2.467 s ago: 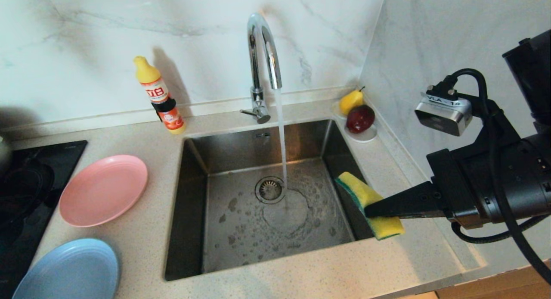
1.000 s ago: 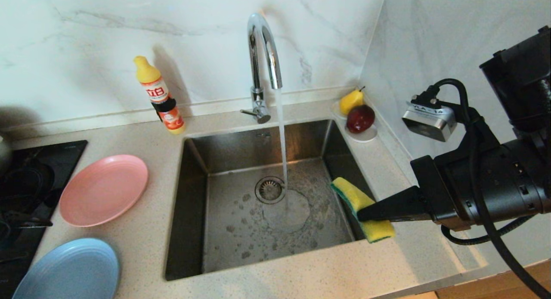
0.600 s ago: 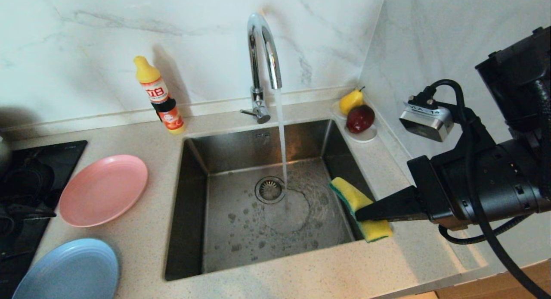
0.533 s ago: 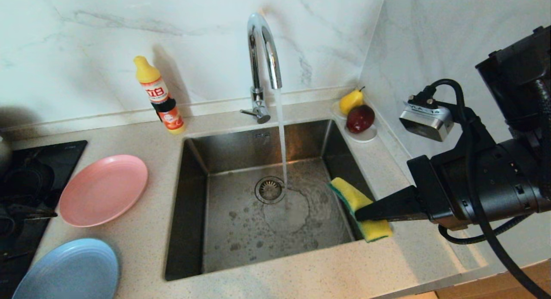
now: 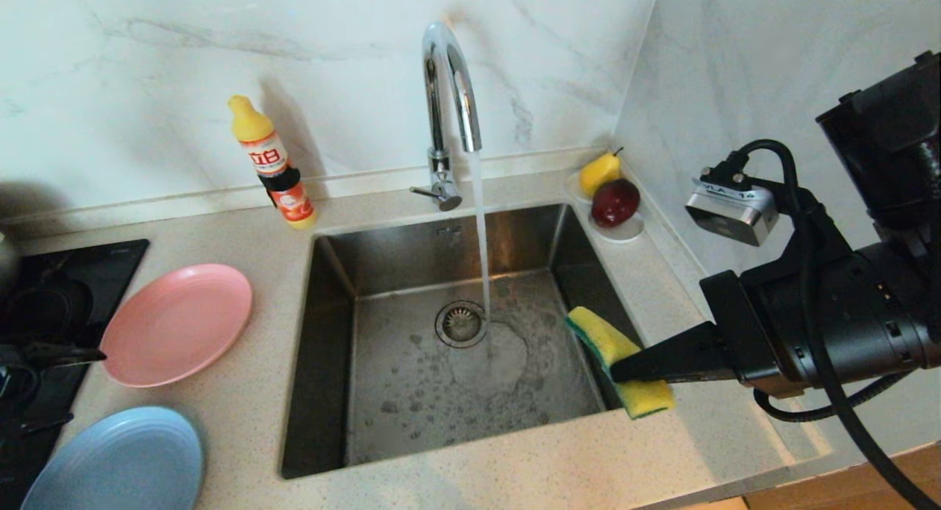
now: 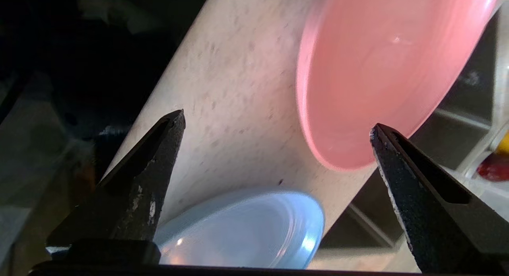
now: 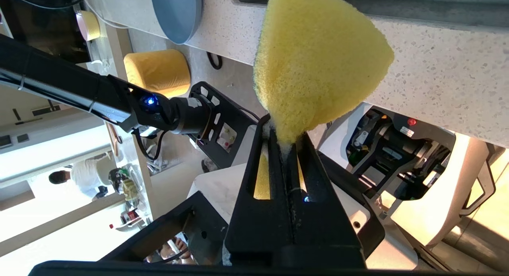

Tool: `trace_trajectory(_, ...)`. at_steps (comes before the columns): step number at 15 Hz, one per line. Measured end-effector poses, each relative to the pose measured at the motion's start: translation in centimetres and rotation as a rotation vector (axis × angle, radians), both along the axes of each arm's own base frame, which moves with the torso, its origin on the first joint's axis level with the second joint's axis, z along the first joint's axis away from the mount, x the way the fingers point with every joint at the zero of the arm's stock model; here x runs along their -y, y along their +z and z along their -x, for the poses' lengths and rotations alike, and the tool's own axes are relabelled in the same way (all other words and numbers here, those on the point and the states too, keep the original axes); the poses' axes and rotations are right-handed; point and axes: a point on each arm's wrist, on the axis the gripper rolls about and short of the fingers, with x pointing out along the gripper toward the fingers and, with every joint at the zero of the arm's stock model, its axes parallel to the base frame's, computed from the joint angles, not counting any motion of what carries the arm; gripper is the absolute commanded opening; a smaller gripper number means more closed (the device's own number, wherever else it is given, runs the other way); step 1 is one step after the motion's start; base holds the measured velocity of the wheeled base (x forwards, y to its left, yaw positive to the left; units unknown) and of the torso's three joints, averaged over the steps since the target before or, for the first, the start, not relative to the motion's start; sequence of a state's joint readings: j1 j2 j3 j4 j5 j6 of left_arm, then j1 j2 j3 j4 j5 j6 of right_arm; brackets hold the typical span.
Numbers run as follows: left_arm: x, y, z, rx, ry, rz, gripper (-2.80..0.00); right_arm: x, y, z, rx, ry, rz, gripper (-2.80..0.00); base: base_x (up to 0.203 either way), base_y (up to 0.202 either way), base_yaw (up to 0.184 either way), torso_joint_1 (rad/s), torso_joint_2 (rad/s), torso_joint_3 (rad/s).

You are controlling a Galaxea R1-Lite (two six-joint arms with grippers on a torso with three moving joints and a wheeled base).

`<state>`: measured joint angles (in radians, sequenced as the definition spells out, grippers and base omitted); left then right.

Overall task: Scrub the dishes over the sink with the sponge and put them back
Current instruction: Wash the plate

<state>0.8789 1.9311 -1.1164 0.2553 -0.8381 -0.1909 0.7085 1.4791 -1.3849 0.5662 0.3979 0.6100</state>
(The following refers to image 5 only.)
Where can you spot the black glass cooktop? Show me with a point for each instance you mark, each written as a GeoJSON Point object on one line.
{"type": "Point", "coordinates": [110, 275]}

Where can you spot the silver kettle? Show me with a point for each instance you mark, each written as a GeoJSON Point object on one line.
{"type": "Point", "coordinates": [6, 264]}

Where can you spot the small white dish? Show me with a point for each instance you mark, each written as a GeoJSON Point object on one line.
{"type": "Point", "coordinates": [625, 234]}

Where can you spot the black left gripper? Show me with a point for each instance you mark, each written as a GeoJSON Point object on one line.
{"type": "Point", "coordinates": [11, 385]}

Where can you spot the dark red apple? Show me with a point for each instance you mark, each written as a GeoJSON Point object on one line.
{"type": "Point", "coordinates": [616, 202]}

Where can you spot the chrome gooseneck faucet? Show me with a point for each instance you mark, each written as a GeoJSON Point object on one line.
{"type": "Point", "coordinates": [441, 69]}

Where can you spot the metal sink drain strainer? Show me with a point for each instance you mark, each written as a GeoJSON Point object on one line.
{"type": "Point", "coordinates": [459, 324]}

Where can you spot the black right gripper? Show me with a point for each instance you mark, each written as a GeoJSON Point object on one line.
{"type": "Point", "coordinates": [875, 319]}

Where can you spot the light wooden cabinet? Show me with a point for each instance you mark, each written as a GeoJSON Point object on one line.
{"type": "Point", "coordinates": [823, 488]}

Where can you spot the light blue plate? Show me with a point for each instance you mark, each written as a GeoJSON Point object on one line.
{"type": "Point", "coordinates": [117, 466]}

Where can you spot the yellow pear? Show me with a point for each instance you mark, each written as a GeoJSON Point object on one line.
{"type": "Point", "coordinates": [597, 173]}

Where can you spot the yellow orange dish soap bottle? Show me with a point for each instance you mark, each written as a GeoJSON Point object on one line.
{"type": "Point", "coordinates": [257, 128]}

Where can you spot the stainless steel sink basin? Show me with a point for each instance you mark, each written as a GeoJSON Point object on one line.
{"type": "Point", "coordinates": [412, 422]}

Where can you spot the pink plate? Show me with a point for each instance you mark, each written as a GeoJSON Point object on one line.
{"type": "Point", "coordinates": [176, 326]}

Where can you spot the yellow green sponge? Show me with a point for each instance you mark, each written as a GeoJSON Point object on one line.
{"type": "Point", "coordinates": [599, 333]}

